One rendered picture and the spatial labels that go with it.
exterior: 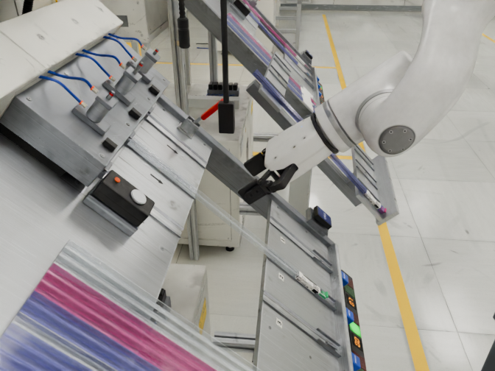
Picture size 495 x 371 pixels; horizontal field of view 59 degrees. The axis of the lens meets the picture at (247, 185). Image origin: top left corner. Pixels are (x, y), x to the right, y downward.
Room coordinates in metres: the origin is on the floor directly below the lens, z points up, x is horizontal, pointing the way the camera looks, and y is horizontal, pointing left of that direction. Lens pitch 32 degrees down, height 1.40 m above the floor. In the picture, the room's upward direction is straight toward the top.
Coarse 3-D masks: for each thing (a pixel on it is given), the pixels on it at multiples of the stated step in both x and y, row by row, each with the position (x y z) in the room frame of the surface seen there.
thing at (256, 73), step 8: (256, 72) 1.01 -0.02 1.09; (264, 80) 1.01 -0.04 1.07; (272, 88) 1.01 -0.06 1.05; (280, 96) 1.01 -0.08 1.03; (280, 104) 1.00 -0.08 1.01; (288, 104) 1.01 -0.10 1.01; (288, 112) 1.00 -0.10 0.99; (296, 112) 1.01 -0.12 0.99; (296, 120) 1.00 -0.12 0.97; (336, 160) 0.98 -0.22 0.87; (344, 168) 0.98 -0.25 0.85; (352, 176) 0.98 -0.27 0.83; (360, 184) 0.97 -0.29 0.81; (384, 208) 0.97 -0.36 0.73
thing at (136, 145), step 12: (132, 144) 0.66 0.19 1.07; (144, 156) 0.66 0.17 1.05; (156, 156) 0.67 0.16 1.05; (168, 168) 0.66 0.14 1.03; (180, 180) 0.65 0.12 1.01; (192, 192) 0.65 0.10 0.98; (204, 204) 0.65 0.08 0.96; (216, 204) 0.66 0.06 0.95; (228, 216) 0.65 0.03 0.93; (240, 228) 0.65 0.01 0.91; (252, 240) 0.64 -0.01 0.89; (264, 252) 0.64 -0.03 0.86; (276, 252) 0.65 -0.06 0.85; (288, 264) 0.64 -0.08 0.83
